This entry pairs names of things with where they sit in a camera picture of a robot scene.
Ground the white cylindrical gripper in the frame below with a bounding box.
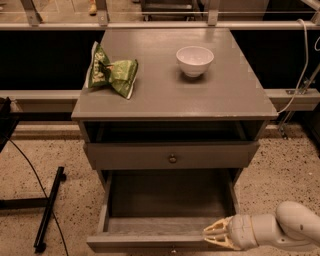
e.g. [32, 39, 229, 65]
[203, 214, 258, 250]

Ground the grey drawer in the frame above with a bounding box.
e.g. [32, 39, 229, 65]
[87, 169, 239, 253]
[84, 141, 259, 170]

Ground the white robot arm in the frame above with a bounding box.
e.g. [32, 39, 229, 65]
[203, 201, 320, 251]

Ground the grey top drawer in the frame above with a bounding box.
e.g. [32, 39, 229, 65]
[84, 141, 259, 170]

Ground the grey wooden drawer cabinet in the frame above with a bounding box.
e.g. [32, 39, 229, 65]
[71, 27, 279, 174]

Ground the white ceramic bowl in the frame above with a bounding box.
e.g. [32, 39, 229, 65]
[176, 46, 214, 77]

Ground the green crumpled chip bag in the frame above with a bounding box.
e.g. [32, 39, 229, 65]
[85, 42, 139, 100]

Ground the black metal stand base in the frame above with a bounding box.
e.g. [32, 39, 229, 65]
[0, 167, 66, 253]

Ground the black equipment at left edge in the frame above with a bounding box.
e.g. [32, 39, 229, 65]
[0, 98, 19, 152]

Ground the black cable on floor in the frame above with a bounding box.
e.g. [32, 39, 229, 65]
[7, 138, 70, 256]

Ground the white hanging cable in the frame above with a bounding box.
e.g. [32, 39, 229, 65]
[277, 18, 310, 115]

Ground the metal railing frame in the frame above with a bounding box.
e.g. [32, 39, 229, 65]
[0, 0, 320, 30]

